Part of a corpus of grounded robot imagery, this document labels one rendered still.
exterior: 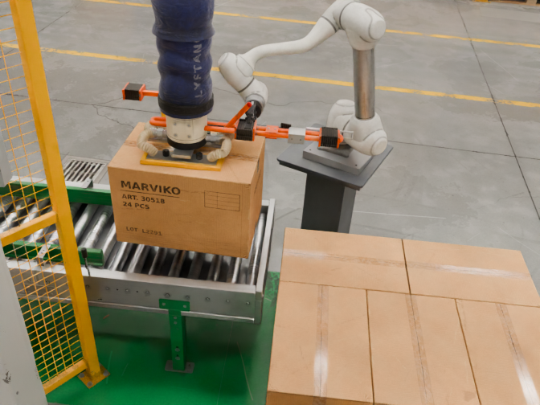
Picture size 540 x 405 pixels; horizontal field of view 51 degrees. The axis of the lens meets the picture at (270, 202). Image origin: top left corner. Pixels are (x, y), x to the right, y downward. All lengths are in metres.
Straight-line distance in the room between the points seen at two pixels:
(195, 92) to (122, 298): 1.00
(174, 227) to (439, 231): 2.10
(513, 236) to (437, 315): 1.68
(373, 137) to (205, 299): 1.13
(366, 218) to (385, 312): 1.51
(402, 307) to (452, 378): 0.39
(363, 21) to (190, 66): 0.82
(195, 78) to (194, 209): 0.55
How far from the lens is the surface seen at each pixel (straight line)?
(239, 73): 2.60
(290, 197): 4.10
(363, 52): 2.71
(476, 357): 2.53
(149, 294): 2.62
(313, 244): 2.84
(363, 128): 2.87
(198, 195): 2.37
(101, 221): 3.00
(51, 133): 2.14
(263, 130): 2.41
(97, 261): 2.72
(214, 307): 2.59
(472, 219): 4.24
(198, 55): 2.23
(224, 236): 2.47
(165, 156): 2.41
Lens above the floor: 2.35
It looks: 36 degrees down
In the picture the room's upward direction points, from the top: 4 degrees clockwise
